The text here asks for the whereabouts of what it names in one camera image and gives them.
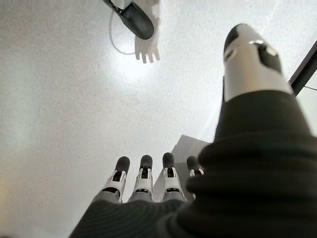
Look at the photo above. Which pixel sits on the robot right hand black palm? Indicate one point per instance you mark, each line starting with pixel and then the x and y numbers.
pixel 247 173

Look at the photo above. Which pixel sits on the grey flat box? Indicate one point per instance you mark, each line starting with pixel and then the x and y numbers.
pixel 185 146

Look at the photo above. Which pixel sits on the dark furniture edge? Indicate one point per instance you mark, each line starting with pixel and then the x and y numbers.
pixel 305 67

